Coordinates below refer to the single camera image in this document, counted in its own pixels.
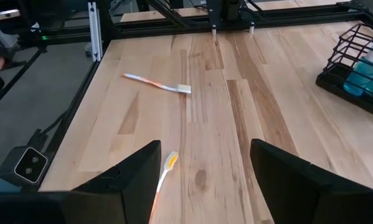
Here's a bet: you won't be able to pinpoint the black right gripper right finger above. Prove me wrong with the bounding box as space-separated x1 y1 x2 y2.
249 138 340 224

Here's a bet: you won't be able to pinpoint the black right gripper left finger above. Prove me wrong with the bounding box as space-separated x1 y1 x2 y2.
71 139 163 224

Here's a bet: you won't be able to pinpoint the orange toothbrush white bristles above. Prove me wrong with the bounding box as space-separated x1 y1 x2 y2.
123 73 192 95

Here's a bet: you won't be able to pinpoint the orange toothbrush yellow bristles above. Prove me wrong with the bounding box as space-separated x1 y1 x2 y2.
148 151 179 224

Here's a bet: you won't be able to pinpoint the silver aluminium extrusion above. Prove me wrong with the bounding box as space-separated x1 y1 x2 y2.
87 1 104 63

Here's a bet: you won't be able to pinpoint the black camera cable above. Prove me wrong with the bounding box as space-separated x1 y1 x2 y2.
32 111 69 151

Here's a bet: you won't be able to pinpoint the black wire caddy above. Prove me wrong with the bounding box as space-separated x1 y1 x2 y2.
315 22 373 121

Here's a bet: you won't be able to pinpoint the black table-level camera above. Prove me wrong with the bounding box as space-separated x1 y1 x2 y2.
0 145 49 188

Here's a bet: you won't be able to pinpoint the black aluminium table frame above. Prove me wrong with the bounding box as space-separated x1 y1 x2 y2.
0 0 373 188

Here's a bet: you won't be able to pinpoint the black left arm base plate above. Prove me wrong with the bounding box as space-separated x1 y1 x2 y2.
205 0 257 35

